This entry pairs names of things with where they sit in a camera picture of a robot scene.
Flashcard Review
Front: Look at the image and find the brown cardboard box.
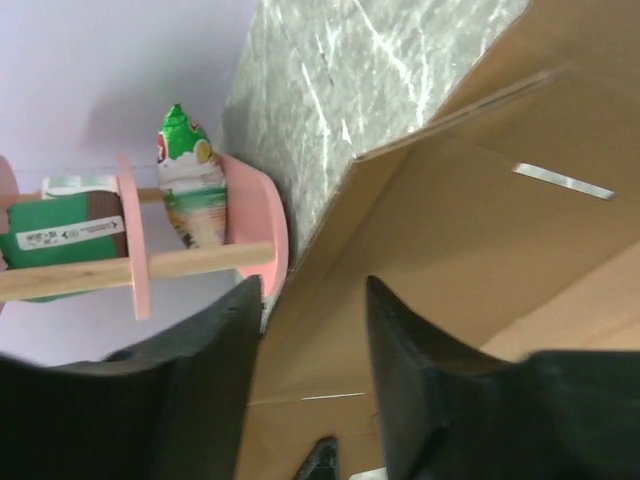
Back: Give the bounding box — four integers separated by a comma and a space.
223, 1, 639, 479

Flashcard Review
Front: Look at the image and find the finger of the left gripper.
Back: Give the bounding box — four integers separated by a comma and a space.
293, 436, 339, 480

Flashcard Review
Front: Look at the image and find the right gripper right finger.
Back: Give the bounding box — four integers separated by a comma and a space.
366, 276, 639, 479

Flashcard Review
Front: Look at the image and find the pink tiered shelf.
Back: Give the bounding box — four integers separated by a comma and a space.
1, 156, 289, 320

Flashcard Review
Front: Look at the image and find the green bag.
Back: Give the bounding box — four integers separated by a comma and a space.
156, 104, 227, 249

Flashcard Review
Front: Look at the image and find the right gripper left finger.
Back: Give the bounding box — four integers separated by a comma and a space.
1, 276, 262, 479

